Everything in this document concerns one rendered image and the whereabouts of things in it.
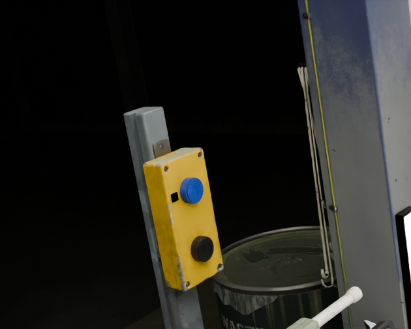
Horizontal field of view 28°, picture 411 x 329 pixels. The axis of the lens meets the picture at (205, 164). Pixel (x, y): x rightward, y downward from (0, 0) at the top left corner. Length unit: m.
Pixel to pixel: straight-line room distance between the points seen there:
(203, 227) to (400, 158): 0.54
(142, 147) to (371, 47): 0.56
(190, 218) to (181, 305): 0.20
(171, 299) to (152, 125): 0.36
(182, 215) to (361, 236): 0.55
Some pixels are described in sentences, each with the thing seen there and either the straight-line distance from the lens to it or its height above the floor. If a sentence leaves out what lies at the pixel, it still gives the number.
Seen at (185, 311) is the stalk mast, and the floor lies 1.22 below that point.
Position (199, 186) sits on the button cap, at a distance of 1.57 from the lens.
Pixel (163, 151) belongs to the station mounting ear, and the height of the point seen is 1.56.
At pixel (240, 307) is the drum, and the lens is 2.69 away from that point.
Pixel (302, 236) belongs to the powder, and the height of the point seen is 0.86.
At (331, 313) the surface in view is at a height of 1.13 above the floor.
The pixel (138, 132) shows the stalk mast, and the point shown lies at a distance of 1.59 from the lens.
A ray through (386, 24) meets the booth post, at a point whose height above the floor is 1.70.
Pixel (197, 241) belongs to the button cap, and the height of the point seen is 1.38.
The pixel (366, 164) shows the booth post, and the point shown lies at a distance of 1.89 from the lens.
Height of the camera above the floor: 1.90
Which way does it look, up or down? 14 degrees down
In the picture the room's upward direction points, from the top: 10 degrees counter-clockwise
